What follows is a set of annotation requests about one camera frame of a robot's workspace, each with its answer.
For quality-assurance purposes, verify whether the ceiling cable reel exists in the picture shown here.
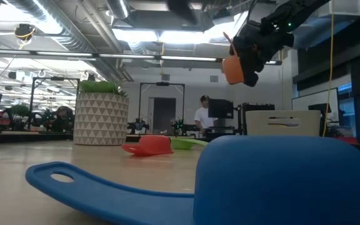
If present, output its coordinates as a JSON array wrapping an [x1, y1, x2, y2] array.
[[13, 23, 37, 42]]

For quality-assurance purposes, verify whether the orange measuring cup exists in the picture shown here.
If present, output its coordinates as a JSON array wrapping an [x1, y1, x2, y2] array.
[[222, 32, 245, 85]]

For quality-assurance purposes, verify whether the blue measuring cup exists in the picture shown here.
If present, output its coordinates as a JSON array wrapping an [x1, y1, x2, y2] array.
[[25, 134, 360, 225]]

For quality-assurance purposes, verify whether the suspended linear light bar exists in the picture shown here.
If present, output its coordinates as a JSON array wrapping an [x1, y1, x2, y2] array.
[[0, 49, 220, 63]]

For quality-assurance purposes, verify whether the black monitor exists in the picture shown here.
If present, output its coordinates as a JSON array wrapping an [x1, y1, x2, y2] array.
[[207, 99, 234, 119]]

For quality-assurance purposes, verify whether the red measuring cup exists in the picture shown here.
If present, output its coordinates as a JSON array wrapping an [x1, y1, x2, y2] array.
[[121, 134, 174, 157]]

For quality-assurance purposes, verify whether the black gantry frame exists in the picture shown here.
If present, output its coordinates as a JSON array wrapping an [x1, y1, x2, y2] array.
[[138, 81, 186, 138], [28, 76, 81, 132]]

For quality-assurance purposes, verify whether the person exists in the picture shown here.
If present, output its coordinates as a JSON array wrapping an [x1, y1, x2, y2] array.
[[194, 95, 218, 138]]

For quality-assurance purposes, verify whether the succulent in patterned pot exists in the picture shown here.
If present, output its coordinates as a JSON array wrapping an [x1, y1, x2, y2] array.
[[72, 79, 130, 146]]

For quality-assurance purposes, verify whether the red and black tool box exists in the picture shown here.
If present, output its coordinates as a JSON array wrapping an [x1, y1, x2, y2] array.
[[336, 136, 359, 144]]

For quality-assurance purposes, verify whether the green background plant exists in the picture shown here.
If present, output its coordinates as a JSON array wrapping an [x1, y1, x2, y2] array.
[[9, 104, 31, 119]]

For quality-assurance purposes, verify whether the hanging yellow cable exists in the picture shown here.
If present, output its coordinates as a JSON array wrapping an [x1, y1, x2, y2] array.
[[322, 0, 336, 138]]

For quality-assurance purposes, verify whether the whiteboard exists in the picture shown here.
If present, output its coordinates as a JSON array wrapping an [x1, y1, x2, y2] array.
[[291, 88, 340, 132]]

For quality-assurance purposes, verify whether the black equipment rack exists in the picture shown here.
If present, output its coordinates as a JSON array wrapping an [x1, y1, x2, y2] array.
[[237, 102, 276, 136]]

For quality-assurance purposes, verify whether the black aluminium table frame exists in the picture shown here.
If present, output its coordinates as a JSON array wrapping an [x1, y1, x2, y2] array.
[[0, 130, 360, 154]]

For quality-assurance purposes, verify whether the green measuring cup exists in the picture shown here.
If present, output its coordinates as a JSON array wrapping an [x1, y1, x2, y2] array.
[[170, 137, 209, 150]]

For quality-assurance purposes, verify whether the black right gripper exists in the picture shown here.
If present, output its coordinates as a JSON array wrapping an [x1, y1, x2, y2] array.
[[231, 20, 295, 88]]

